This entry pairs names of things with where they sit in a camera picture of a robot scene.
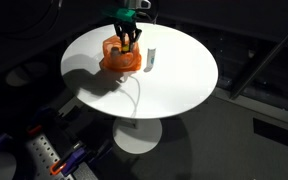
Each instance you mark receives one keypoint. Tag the purple orange clamp lower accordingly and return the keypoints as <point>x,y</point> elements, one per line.
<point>71,159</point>

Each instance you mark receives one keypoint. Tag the black gripper green mount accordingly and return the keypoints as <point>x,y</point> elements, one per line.
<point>125,22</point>

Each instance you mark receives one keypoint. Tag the black diagonal pole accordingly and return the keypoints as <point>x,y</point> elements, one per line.
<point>256,68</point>

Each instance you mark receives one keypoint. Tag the orange plastic bag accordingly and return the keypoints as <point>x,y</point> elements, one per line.
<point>125,62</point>

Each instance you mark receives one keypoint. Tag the purple orange clamp upper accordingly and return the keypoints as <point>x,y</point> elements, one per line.
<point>43,117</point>

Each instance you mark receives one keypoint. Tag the yellow capped bottle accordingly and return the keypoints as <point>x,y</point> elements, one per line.
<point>126,48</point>

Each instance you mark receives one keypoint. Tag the purple orange clamp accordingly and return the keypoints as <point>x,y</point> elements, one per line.
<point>71,159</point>
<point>43,117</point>

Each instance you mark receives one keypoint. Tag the round white table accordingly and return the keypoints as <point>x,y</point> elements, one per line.
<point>183,76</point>

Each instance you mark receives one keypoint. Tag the perforated metal breadboard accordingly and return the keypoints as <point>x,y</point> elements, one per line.
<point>43,156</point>

